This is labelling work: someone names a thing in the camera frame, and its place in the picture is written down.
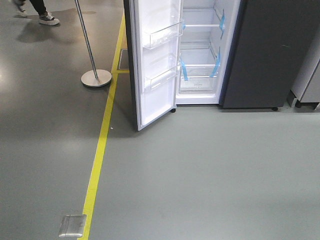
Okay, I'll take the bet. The open fridge door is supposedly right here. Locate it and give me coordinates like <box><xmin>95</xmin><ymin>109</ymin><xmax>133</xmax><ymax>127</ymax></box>
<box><xmin>123</xmin><ymin>0</ymin><xmax>183</xmax><ymax>131</ymax></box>

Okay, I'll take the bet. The dark grey fridge body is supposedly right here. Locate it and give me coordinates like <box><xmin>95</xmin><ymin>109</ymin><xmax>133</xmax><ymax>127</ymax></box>
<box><xmin>176</xmin><ymin>0</ymin><xmax>320</xmax><ymax>109</ymax></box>

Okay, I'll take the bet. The clear crisper drawer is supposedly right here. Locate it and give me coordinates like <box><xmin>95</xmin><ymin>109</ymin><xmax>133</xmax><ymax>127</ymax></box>
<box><xmin>178</xmin><ymin>65</ymin><xmax>218</xmax><ymax>94</ymax></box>

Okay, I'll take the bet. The clear lower door bin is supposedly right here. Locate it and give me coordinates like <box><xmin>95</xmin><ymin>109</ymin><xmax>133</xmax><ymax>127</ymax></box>
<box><xmin>144</xmin><ymin>64</ymin><xmax>180</xmax><ymax>92</ymax></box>

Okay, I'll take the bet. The black floor sign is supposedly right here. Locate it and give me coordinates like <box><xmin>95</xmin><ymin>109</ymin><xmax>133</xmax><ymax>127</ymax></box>
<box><xmin>117</xmin><ymin>48</ymin><xmax>130</xmax><ymax>70</ymax></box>

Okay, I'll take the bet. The person's leg with sneaker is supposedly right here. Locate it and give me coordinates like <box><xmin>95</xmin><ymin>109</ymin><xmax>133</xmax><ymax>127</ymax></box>
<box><xmin>10</xmin><ymin>0</ymin><xmax>60</xmax><ymax>26</ymax></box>

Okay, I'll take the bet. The silver stanchion post with base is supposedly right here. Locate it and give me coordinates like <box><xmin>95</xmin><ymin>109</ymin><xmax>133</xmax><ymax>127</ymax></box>
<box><xmin>74</xmin><ymin>0</ymin><xmax>112</xmax><ymax>88</ymax></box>

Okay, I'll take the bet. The metal floor socket plate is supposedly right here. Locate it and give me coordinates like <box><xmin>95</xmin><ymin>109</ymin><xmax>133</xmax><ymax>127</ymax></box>
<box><xmin>58</xmin><ymin>214</ymin><xmax>87</xmax><ymax>238</ymax></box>

